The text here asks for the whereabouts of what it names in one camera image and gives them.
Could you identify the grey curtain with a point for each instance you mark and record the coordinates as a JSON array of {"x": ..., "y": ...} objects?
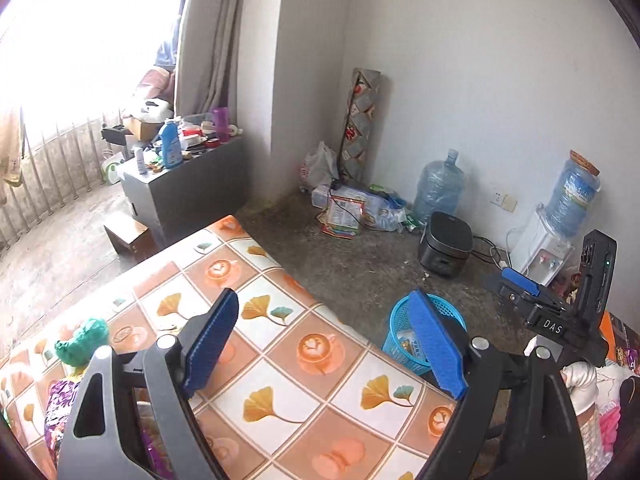
[{"x": 215, "y": 35}]

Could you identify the black rice cooker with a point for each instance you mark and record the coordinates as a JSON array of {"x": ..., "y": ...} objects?
[{"x": 445, "y": 252}]

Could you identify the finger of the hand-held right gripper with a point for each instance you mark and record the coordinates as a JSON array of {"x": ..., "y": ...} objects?
[
  {"x": 500, "y": 291},
  {"x": 520, "y": 280}
]

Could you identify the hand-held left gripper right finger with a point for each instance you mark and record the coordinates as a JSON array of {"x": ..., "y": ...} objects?
[{"x": 440, "y": 345}]

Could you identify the open cardboard box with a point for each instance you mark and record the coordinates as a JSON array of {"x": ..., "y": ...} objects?
[{"x": 142, "y": 127}]

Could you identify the purple wrapper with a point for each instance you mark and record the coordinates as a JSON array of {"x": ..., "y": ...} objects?
[{"x": 57, "y": 410}]

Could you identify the person's right hand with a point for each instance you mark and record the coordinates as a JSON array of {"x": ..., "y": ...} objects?
[{"x": 580, "y": 382}]

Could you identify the large clear water jug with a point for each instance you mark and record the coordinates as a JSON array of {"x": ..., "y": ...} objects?
[{"x": 440, "y": 185}]

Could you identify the white water dispenser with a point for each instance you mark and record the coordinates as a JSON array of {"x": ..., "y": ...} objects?
[{"x": 537, "y": 250}]

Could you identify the pile of packets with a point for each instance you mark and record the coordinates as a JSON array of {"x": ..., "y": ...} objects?
[{"x": 350, "y": 207}]

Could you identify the blue plastic basket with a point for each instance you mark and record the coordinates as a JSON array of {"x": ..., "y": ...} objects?
[{"x": 400, "y": 320}]

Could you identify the purple cup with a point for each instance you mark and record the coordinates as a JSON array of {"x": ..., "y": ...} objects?
[{"x": 220, "y": 122}]

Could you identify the green crumpled cloth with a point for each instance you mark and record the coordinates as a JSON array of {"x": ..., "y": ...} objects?
[{"x": 82, "y": 340}]

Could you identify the dispenser water bottle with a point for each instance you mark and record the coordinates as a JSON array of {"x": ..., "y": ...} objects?
[{"x": 572, "y": 195}]

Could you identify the white spray can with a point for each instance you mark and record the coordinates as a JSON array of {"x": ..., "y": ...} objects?
[{"x": 141, "y": 159}]

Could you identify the white plastic bag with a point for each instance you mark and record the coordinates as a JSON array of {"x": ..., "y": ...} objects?
[{"x": 317, "y": 165}]

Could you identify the grey cabinet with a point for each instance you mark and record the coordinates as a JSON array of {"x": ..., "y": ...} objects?
[{"x": 190, "y": 185}]

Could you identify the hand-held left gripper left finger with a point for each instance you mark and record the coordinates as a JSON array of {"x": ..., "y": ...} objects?
[{"x": 212, "y": 340}]

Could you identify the white green paper bag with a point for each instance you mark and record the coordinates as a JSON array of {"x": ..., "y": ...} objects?
[{"x": 110, "y": 170}]

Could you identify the blue detergent bottle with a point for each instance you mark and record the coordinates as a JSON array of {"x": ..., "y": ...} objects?
[{"x": 170, "y": 145}]

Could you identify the patterned tablecloth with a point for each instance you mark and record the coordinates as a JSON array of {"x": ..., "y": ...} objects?
[{"x": 310, "y": 400}]

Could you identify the patterned folded mat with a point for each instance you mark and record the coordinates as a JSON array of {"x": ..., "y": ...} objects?
[{"x": 361, "y": 120}]

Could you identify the pink patterned blanket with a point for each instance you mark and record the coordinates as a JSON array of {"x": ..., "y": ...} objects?
[{"x": 612, "y": 420}]

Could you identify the beige hanging garment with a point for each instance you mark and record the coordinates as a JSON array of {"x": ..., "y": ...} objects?
[{"x": 12, "y": 150}]

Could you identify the brown cardboard box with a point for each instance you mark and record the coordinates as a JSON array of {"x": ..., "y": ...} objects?
[{"x": 127, "y": 235}]

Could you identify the wall socket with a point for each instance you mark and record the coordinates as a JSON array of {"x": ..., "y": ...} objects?
[{"x": 502, "y": 201}]

